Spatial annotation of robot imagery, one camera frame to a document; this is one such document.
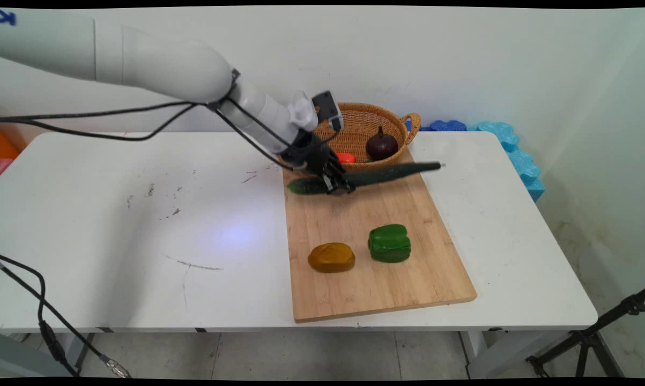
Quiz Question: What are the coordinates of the black cable with metal plug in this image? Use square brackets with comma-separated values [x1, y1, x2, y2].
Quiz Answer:
[0, 253, 133, 379]

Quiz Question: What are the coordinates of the white table leg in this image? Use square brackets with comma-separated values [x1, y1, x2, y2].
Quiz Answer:
[60, 332, 95, 376]
[458, 329, 521, 379]

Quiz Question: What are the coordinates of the brown-yellow potato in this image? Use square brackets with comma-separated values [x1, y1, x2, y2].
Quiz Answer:
[308, 242, 357, 274]

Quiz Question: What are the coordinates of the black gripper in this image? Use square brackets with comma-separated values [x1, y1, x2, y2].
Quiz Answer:
[286, 130, 356, 197]

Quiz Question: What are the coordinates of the long dark green cucumber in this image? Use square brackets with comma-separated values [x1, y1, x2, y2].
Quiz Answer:
[287, 161, 446, 196]

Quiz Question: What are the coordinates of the orange box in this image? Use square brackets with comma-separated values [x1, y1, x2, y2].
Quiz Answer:
[0, 129, 20, 161]

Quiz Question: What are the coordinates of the woven wicker basket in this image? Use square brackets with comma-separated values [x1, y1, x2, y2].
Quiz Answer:
[277, 102, 422, 172]

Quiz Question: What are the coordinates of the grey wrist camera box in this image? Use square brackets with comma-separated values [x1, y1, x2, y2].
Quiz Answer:
[311, 91, 345, 132]

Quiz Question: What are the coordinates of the light blue foam piece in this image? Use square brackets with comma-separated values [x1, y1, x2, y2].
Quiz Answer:
[477, 122, 546, 203]

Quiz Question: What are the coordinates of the dark purple onion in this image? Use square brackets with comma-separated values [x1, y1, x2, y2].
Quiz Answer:
[366, 126, 399, 161]

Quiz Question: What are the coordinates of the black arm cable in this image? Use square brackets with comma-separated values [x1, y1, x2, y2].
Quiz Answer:
[0, 69, 308, 172]

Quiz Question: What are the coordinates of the dark blue foam piece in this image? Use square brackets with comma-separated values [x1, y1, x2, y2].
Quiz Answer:
[405, 120, 468, 132]

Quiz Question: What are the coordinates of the black tripod stand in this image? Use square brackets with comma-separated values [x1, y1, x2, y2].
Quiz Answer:
[525, 287, 645, 378]

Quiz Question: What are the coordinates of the wooden cutting board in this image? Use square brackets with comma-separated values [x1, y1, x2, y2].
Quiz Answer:
[282, 148, 478, 323]

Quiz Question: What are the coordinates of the green bell pepper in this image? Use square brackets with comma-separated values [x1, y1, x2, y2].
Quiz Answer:
[368, 224, 412, 264]

